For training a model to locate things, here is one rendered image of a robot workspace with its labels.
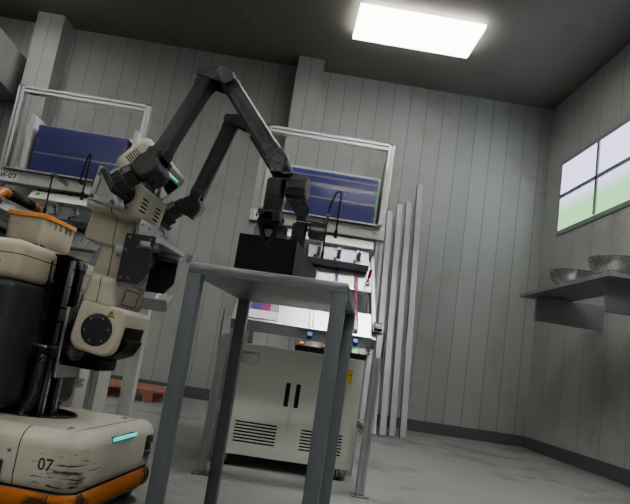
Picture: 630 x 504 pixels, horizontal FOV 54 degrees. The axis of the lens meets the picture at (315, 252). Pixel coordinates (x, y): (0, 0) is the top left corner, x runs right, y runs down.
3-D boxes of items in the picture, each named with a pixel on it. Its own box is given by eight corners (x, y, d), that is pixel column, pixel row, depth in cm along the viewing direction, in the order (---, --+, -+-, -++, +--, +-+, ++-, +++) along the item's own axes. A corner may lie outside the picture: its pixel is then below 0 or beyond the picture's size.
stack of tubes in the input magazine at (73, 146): (119, 183, 350) (129, 138, 355) (28, 169, 349) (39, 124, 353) (125, 189, 362) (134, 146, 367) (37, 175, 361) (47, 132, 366)
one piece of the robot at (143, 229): (103, 279, 198) (117, 213, 202) (135, 290, 225) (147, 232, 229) (151, 285, 196) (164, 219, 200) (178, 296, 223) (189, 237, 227)
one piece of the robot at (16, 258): (-109, 441, 181) (-39, 169, 196) (1, 425, 235) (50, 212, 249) (-3, 460, 177) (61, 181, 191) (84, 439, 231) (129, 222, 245)
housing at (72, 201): (116, 231, 353) (115, 210, 346) (30, 218, 352) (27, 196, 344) (121, 224, 360) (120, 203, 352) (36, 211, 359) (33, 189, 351)
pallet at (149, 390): (175, 398, 637) (177, 388, 638) (161, 404, 558) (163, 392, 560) (61, 381, 632) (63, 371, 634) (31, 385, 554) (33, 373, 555)
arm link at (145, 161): (211, 75, 211) (200, 56, 202) (244, 86, 206) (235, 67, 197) (142, 184, 200) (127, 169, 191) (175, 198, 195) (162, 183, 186)
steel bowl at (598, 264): (659, 281, 432) (660, 260, 435) (603, 272, 430) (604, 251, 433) (626, 287, 471) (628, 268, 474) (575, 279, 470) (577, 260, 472)
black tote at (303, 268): (267, 294, 236) (272, 265, 237) (312, 300, 233) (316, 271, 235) (233, 270, 180) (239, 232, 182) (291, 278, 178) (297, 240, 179)
